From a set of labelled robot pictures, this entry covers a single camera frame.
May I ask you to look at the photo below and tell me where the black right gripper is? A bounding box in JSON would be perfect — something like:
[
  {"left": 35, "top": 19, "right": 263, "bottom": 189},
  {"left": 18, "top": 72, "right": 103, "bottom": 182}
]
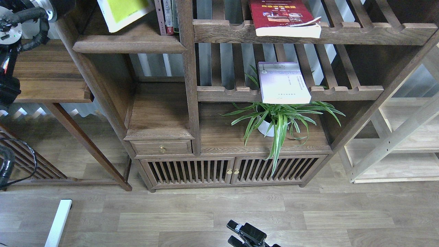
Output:
[{"left": 226, "top": 220, "right": 269, "bottom": 247}]

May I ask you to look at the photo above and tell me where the yellow green paperback book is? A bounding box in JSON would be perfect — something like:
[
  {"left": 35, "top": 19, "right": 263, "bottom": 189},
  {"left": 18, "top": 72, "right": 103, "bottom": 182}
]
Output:
[{"left": 97, "top": 0, "right": 155, "bottom": 33}]

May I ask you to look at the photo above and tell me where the maroon book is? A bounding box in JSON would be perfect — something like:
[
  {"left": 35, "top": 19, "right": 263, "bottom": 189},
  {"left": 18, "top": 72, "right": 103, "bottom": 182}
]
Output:
[{"left": 154, "top": 0, "right": 167, "bottom": 36}]

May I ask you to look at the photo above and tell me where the light wooden shelf rack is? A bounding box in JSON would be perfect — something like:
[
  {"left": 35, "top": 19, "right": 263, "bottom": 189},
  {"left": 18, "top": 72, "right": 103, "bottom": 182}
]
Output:
[{"left": 339, "top": 45, "right": 439, "bottom": 184}]

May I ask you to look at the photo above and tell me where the white plant pot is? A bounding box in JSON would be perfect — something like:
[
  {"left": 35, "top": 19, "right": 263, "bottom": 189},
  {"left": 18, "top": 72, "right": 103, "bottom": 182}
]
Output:
[{"left": 257, "top": 106, "right": 291, "bottom": 137}]

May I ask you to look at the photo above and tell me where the green spider plant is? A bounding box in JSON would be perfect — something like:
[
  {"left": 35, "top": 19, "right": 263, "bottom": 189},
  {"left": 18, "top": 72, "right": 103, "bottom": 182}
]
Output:
[{"left": 226, "top": 64, "right": 343, "bottom": 162}]

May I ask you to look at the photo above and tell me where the brass drawer knob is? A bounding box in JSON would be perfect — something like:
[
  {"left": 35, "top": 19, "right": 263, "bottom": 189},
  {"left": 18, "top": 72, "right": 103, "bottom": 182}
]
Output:
[{"left": 159, "top": 145, "right": 166, "bottom": 153}]

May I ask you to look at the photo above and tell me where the dark wooden bookshelf cabinet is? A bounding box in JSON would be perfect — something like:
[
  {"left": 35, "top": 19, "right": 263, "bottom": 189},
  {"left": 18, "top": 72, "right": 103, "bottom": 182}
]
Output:
[{"left": 56, "top": 0, "right": 438, "bottom": 192}]

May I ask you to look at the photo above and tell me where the white purple paperback book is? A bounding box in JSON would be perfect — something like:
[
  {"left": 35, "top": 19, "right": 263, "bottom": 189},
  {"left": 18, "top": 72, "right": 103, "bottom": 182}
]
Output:
[{"left": 258, "top": 61, "right": 311, "bottom": 104}]

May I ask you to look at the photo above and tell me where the white metal stand leg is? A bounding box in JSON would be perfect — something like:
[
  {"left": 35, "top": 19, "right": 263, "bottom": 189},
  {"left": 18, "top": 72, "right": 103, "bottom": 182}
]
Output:
[{"left": 44, "top": 199, "right": 73, "bottom": 247}]

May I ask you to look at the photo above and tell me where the red paperback book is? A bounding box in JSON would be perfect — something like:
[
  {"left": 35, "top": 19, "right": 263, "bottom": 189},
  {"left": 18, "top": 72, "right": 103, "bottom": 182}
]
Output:
[{"left": 248, "top": 0, "right": 321, "bottom": 38}]

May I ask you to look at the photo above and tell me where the dark green upright book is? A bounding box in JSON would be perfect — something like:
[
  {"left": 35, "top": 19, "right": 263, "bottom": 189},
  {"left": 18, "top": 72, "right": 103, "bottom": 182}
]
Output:
[{"left": 171, "top": 0, "right": 180, "bottom": 35}]

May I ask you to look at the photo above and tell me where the white red upright book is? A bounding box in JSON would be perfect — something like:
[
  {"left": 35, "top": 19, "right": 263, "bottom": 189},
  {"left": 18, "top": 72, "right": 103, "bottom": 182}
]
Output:
[{"left": 163, "top": 0, "right": 174, "bottom": 36}]

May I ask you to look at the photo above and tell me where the dark wooden side table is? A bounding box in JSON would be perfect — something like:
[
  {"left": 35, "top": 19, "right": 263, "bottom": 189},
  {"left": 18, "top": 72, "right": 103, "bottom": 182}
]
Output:
[{"left": 1, "top": 40, "right": 132, "bottom": 191}]

